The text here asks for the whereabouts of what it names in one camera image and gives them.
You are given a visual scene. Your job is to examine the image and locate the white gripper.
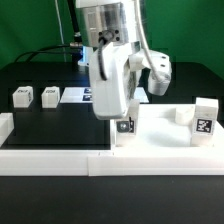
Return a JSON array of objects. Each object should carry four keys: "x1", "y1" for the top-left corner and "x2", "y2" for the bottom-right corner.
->
[{"x1": 89, "y1": 43, "x2": 172, "y2": 120}]

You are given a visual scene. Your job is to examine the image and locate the white square table top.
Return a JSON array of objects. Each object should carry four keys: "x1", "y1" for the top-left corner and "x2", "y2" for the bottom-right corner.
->
[{"x1": 110, "y1": 104, "x2": 224, "y2": 150}]

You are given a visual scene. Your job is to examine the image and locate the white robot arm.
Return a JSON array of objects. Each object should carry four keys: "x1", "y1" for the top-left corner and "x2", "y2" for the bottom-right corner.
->
[{"x1": 76, "y1": 0, "x2": 172, "y2": 120}]

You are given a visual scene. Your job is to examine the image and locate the white sheet with markers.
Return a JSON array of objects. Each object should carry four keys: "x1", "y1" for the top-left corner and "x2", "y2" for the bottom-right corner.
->
[{"x1": 60, "y1": 87, "x2": 149, "y2": 103}]

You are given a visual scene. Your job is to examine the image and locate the white U-shaped fence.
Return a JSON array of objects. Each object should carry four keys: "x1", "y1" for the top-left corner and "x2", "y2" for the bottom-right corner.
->
[{"x1": 0, "y1": 112, "x2": 224, "y2": 177}]

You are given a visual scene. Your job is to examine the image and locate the black cables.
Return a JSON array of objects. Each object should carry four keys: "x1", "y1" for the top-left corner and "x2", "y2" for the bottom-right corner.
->
[{"x1": 13, "y1": 0, "x2": 84, "y2": 64}]

